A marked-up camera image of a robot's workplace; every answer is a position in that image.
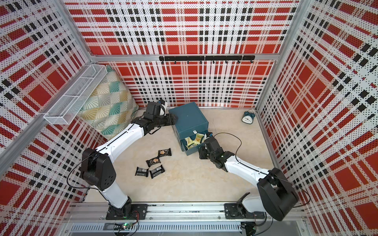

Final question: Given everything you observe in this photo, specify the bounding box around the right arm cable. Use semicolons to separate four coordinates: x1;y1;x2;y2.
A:
213;132;311;208

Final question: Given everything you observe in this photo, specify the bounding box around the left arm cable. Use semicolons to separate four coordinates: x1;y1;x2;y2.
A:
66;109;142;195

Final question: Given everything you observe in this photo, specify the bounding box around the black cookie packet barcode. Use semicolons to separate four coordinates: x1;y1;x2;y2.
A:
135;167;149;177
149;165;165;179

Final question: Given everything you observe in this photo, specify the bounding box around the teal drawer cabinet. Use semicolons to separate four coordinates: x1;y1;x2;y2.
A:
169;102;209;156

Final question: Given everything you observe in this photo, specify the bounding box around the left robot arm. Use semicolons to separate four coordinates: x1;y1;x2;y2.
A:
79;99;178;216

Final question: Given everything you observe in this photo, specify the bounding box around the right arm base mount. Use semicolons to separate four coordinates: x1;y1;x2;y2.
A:
224;192;265;219

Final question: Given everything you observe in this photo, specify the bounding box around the green cookie packet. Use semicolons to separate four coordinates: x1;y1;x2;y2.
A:
185;137;195;146
187;143;200;149
194;133;205;144

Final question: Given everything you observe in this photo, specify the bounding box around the black cookie packet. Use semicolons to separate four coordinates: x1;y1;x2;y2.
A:
157;148;172;158
146;157;161;168

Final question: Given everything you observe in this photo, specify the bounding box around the patterned pillow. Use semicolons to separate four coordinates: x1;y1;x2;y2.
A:
78;65;139;140

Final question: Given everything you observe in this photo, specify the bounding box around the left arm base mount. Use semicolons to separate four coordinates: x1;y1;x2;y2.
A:
105;204;148;220

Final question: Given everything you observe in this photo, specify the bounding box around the white wire basket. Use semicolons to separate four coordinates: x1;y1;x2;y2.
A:
43;64;107;125

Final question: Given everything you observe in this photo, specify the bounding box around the teal drawer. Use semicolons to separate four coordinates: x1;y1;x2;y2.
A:
180;132;213;156

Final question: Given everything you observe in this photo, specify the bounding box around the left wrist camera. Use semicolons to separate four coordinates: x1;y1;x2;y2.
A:
157;99;168;116

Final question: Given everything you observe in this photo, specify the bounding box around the teal alarm clock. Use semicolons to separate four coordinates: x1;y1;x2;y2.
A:
241;111;256;124

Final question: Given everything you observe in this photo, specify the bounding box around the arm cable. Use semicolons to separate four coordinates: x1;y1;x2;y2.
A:
213;132;311;208
66;109;142;195

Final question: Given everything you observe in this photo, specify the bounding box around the black hook rail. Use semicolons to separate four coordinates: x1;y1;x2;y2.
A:
159;55;256;63

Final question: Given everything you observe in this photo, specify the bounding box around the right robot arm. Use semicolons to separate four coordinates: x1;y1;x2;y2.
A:
199;137;299;221

